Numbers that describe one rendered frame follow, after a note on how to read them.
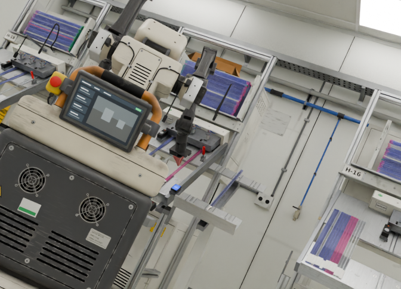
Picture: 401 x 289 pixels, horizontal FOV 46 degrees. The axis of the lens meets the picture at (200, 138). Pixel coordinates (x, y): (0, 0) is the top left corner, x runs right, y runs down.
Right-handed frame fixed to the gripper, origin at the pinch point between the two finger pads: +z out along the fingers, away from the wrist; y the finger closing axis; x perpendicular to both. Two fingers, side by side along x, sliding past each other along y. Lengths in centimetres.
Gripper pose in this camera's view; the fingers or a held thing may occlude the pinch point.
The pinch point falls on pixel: (178, 164)
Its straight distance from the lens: 250.2
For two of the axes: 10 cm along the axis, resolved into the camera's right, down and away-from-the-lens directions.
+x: -5.0, 4.0, -7.7
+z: -1.2, 8.5, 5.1
